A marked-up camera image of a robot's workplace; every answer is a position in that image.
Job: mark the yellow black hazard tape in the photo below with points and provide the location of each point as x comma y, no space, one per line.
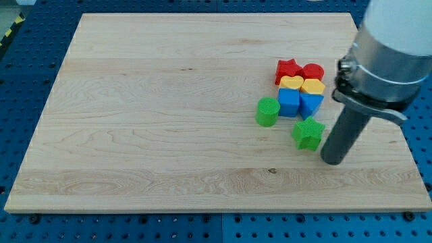
12,30

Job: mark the red star block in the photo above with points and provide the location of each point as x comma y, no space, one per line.
287,68

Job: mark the blue triangle block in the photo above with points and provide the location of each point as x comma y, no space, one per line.
309,104

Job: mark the blue cube block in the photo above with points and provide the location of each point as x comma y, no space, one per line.
289,101

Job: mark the red cylinder block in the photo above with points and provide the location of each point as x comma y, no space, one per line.
312,71

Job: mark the yellow heart block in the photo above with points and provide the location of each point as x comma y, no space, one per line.
291,82

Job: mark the green star block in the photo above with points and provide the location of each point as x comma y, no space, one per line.
308,134

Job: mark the yellow hexagon block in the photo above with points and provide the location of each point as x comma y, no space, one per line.
313,86

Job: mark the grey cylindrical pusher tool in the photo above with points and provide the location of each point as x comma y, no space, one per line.
343,135

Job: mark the light wooden board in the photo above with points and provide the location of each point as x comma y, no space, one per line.
155,113

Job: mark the green cylinder block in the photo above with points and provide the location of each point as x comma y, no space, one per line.
267,111

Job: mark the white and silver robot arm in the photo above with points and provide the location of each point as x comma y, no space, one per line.
388,61

